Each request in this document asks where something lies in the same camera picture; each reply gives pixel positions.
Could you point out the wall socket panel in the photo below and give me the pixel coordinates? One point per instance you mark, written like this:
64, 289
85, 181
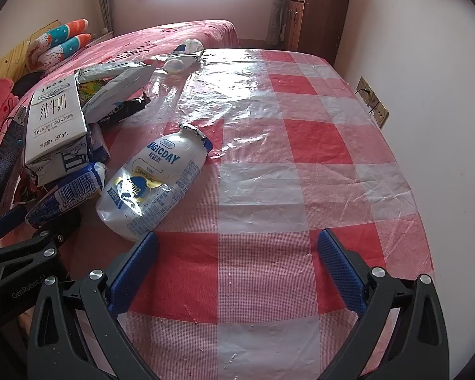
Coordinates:
374, 103

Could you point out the white plastic wrapper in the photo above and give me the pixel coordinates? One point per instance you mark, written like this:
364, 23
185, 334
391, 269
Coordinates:
103, 70

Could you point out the dark blue carton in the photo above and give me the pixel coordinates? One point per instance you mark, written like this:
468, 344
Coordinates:
8, 154

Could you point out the grey patterned curtain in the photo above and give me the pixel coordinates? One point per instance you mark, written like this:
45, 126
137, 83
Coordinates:
103, 0
278, 12

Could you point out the black wrapper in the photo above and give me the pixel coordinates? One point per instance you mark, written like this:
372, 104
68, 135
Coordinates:
122, 111

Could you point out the small white bottle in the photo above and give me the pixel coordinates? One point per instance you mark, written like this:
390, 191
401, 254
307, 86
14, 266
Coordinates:
176, 66

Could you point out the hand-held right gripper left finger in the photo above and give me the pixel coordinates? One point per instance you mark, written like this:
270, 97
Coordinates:
136, 269

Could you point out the dark cloth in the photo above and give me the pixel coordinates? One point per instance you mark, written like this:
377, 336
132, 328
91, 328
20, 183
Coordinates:
27, 82

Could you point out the crushed white carton blue drawings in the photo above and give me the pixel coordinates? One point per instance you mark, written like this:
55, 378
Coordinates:
77, 157

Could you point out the crushed clear plastic bottle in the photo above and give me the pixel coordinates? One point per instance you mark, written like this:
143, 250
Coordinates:
190, 47

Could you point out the yellow wooden headboard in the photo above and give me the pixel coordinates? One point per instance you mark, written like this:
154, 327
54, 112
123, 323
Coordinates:
8, 59

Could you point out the silver blue wrapper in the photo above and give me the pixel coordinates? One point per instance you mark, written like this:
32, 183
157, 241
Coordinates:
116, 89

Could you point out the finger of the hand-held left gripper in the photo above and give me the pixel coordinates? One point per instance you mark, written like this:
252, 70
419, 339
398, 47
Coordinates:
6, 221
53, 239

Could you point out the white Magicday plastic bottle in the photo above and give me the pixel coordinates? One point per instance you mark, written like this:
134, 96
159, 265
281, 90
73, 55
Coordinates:
162, 170

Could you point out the blue white barcode wrapper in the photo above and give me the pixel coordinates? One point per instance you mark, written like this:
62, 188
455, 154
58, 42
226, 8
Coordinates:
75, 186

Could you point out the yellow green packet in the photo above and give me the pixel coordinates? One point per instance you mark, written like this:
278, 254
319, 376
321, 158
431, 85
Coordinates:
91, 89

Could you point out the white milk carton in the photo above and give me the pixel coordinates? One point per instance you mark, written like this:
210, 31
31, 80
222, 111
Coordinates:
51, 122

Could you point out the brown wooden cabinet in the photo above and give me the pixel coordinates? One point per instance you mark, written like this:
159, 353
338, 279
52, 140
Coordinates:
320, 16

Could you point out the striped cartoon pillow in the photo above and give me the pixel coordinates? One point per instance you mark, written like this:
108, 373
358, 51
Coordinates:
59, 33
63, 51

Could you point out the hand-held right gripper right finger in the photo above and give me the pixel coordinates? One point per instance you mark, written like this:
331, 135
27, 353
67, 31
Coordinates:
340, 273

